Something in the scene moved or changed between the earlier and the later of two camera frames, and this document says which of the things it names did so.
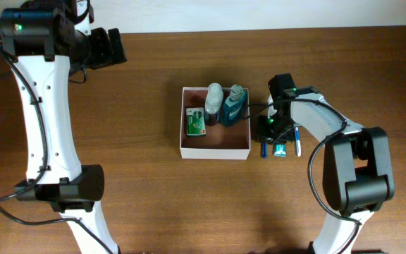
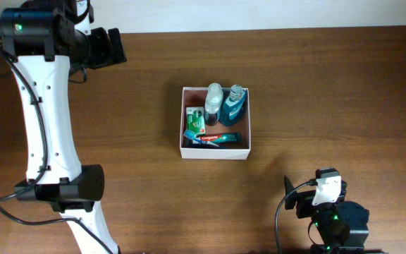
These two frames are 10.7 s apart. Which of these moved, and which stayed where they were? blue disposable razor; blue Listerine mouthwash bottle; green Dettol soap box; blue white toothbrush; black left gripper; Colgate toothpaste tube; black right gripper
Moved: blue white toothbrush; blue disposable razor; black right gripper; Colgate toothpaste tube
Stayed: green Dettol soap box; blue Listerine mouthwash bottle; black left gripper
